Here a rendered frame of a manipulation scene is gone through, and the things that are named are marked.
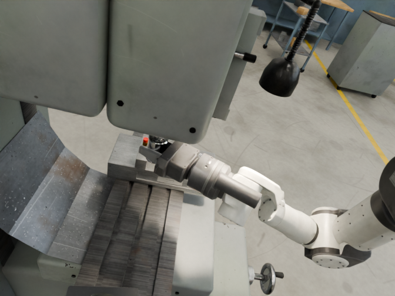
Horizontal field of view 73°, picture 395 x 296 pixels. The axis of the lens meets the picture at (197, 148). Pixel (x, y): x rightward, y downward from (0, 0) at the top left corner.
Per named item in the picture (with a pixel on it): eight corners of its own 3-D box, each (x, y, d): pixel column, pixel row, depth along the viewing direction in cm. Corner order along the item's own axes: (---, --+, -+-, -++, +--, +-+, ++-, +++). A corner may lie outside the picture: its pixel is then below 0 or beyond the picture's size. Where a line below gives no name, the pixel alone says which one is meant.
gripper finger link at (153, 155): (141, 143, 63) (163, 154, 62) (140, 152, 65) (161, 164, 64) (137, 146, 62) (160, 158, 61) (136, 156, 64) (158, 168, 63)
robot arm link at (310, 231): (265, 199, 70) (315, 229, 76) (261, 238, 64) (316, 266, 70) (299, 188, 62) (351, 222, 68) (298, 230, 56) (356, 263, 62)
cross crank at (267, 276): (269, 271, 117) (281, 259, 109) (273, 300, 108) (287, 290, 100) (234, 265, 115) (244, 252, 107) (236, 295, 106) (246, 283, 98)
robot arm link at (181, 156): (183, 127, 66) (227, 149, 64) (176, 154, 72) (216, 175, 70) (156, 155, 57) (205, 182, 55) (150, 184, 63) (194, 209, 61)
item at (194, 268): (207, 214, 111) (215, 197, 103) (203, 306, 85) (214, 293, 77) (84, 189, 105) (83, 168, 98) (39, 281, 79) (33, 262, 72)
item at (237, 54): (253, 61, 47) (256, 53, 46) (254, 64, 46) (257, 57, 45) (220, 52, 46) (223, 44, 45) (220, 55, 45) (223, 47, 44)
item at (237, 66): (225, 110, 59) (264, 10, 45) (226, 121, 56) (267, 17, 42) (207, 106, 59) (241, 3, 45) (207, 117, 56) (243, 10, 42)
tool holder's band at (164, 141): (151, 131, 65) (151, 128, 64) (170, 136, 65) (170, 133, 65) (146, 144, 61) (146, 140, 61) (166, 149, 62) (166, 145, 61)
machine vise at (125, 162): (210, 165, 104) (218, 144, 96) (210, 197, 92) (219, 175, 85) (118, 146, 99) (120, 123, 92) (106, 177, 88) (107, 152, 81)
